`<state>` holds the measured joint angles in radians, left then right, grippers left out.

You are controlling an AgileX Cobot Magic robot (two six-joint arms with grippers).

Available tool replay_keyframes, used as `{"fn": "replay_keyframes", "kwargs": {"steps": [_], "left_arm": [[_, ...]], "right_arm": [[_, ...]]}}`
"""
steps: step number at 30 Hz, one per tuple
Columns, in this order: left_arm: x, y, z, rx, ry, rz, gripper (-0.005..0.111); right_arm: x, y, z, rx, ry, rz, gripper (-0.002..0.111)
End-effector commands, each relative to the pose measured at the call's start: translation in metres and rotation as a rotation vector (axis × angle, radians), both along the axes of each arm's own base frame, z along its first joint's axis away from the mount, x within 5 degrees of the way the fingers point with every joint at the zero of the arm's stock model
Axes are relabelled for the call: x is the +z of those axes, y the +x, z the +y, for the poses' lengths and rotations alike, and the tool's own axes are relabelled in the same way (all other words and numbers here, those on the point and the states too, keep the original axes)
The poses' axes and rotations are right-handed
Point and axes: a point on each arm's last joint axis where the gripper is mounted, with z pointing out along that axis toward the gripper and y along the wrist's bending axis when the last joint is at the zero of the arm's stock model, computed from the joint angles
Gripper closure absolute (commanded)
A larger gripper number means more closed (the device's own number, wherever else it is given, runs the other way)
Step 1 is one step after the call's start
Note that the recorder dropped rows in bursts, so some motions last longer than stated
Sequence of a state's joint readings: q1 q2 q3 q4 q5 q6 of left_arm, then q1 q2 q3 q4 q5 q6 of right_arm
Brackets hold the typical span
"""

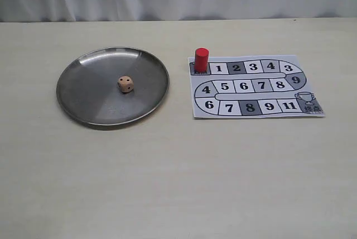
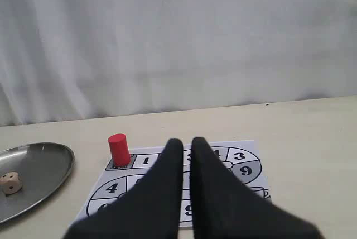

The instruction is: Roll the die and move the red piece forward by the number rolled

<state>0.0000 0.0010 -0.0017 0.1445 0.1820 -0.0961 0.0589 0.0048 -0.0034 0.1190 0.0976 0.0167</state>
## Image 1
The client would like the red cylinder game piece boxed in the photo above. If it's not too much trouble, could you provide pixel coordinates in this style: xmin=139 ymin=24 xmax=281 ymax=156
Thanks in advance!
xmin=194 ymin=47 xmax=209 ymax=73

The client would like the wooden die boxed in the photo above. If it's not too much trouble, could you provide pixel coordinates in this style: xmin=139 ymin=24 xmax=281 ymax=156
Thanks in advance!
xmin=117 ymin=76 xmax=134 ymax=93

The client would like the paper number game board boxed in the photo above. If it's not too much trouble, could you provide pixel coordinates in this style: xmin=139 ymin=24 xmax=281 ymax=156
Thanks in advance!
xmin=188 ymin=55 xmax=325 ymax=118

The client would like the round stainless steel plate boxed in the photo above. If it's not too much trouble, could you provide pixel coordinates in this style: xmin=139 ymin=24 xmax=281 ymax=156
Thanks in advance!
xmin=56 ymin=46 xmax=170 ymax=130

